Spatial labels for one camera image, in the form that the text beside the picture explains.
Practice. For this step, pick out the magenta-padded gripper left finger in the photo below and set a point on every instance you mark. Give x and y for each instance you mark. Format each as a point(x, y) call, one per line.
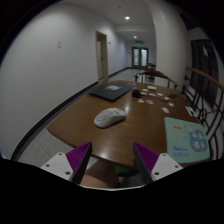
point(78, 156)

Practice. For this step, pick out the pink-edged white card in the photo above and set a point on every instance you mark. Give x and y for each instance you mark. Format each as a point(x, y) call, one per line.
point(171, 104)

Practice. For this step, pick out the glass double door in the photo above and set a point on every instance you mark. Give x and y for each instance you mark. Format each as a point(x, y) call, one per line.
point(140, 57)

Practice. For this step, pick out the small black box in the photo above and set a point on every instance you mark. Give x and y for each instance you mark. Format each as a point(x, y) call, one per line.
point(136, 93)

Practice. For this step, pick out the green exit sign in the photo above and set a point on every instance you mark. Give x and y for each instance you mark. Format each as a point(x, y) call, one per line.
point(139, 42)

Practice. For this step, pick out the dark key bunch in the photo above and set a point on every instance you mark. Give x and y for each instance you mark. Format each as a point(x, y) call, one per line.
point(173, 96)

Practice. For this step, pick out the wood-topped black metal railing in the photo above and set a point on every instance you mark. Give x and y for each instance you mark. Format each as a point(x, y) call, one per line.
point(206, 77)

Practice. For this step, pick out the beige card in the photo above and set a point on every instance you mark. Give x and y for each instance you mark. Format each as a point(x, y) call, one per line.
point(149, 102)
point(141, 100)

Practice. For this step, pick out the dark framed window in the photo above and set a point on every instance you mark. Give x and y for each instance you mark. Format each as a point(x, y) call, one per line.
point(204, 70)

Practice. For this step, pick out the dark closed laptop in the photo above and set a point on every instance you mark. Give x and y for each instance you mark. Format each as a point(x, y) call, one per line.
point(111, 90)

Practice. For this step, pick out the white perforated computer mouse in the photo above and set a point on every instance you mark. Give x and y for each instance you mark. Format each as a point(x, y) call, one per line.
point(109, 117)

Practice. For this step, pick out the beige side door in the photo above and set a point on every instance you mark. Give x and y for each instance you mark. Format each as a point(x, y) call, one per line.
point(102, 56)

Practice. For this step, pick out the wooden armchair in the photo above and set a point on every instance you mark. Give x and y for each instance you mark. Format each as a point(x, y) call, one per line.
point(151, 66)
point(156, 74)

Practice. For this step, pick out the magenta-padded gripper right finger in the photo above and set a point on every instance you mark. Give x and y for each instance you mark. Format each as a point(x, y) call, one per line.
point(148, 158)

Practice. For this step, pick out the white wall switch plate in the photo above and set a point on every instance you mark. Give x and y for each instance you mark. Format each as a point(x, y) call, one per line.
point(59, 44)

